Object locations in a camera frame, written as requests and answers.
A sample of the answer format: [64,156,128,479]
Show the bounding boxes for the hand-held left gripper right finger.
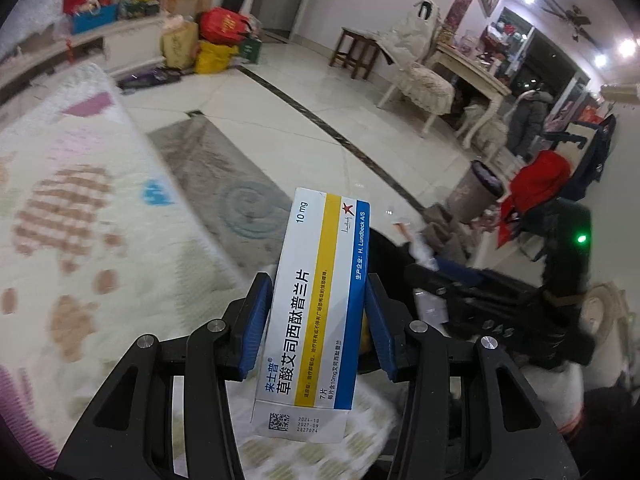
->
[365,274,576,480]

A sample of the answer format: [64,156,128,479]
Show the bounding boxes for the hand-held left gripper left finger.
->
[54,272,273,480]

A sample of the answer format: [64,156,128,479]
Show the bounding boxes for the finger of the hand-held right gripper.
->
[434,256,506,281]
[404,264,481,311]

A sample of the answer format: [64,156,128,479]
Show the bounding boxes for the small yellow striped medicine box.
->
[250,187,372,443]

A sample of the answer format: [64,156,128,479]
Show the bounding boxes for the grey trash can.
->
[446,160,506,223]

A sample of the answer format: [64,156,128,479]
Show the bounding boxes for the grey boot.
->
[425,205,476,261]

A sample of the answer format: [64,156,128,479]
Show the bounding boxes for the red jacket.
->
[500,150,571,248]

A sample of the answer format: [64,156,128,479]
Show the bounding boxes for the dark office chair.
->
[542,115,616,201]

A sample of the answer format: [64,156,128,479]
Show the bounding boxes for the grey hooded coat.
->
[507,90,553,161]

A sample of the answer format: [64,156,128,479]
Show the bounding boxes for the grey patterned rug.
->
[147,112,296,281]

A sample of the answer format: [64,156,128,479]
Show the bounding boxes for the white chair floral cushion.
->
[377,47,456,136]

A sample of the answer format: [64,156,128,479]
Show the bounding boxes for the white dining table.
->
[430,40,513,148]

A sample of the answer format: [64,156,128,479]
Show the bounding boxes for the patchwork quilted blanket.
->
[0,62,401,480]

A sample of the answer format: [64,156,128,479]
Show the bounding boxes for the white jacket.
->
[387,0,443,56]

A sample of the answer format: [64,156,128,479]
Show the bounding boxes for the wooden stool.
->
[330,26,382,81]

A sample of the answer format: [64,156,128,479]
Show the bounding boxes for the ceiling fan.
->
[535,0,598,46]

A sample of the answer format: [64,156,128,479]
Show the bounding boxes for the yellow plastic bag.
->
[195,42,238,75]

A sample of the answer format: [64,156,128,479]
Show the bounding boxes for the cardboard box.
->
[160,20,200,68]

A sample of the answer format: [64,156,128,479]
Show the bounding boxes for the red bag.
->
[199,7,251,46]

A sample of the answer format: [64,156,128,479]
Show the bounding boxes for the white TV cabinet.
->
[0,12,168,93]

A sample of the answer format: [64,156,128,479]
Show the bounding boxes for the blue storage basket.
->
[70,4,120,35]

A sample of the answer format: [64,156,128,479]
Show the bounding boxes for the white quilted cover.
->
[0,0,66,56]

